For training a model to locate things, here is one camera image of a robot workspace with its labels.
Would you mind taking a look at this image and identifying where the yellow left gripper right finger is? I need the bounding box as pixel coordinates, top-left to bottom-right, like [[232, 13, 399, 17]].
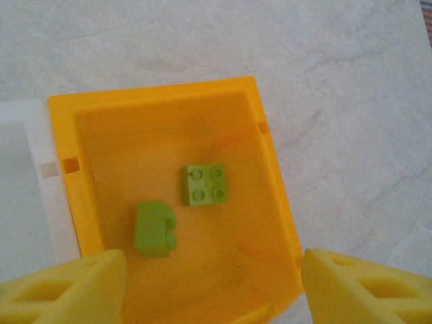
[[302, 248, 432, 324]]

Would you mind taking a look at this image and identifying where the orange plastic bin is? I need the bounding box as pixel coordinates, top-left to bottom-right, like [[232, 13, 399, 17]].
[[47, 76, 304, 324]]

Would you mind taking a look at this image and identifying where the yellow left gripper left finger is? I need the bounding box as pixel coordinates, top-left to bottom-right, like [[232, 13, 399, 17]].
[[0, 248, 128, 324]]

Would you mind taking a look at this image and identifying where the white plastic bin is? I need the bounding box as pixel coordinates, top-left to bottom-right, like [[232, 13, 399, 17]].
[[0, 99, 82, 286]]

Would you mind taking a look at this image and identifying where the green square lego brick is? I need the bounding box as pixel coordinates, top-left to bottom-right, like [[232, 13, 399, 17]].
[[179, 163, 230, 207]]

